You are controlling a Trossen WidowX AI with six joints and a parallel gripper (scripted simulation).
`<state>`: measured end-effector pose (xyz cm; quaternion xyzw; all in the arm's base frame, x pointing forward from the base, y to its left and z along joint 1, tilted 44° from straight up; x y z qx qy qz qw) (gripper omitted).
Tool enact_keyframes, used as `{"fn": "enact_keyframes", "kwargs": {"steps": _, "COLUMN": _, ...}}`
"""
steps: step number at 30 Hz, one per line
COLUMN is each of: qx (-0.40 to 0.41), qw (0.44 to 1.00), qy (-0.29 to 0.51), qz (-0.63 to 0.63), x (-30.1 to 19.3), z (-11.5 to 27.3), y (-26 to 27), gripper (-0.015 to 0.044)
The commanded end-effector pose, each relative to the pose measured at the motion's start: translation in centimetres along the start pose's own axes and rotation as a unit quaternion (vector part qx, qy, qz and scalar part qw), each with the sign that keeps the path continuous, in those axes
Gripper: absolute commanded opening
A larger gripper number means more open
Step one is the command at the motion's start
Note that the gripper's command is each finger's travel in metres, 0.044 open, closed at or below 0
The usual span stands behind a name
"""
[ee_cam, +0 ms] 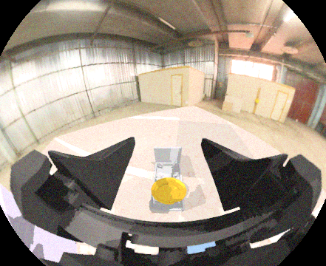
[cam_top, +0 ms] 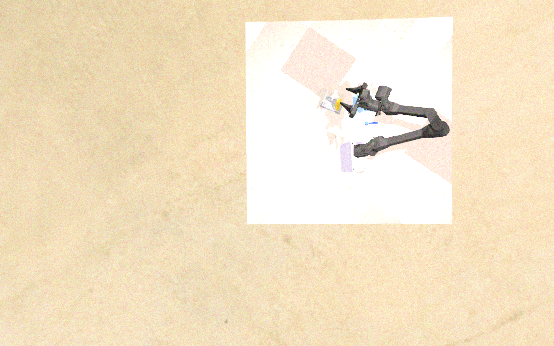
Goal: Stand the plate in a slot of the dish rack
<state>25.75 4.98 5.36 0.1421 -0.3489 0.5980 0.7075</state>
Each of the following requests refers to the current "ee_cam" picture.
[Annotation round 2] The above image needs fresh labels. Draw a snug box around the yellow round plate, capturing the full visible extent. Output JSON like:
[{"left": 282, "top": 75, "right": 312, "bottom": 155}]
[{"left": 151, "top": 177, "right": 187, "bottom": 205}]

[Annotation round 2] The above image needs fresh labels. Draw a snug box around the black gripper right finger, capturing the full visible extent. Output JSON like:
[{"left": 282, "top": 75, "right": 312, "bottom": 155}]
[{"left": 201, "top": 138, "right": 288, "bottom": 212}]

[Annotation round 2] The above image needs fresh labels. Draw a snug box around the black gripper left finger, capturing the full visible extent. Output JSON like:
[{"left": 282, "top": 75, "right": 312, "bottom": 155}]
[{"left": 47, "top": 137, "right": 135, "bottom": 211}]

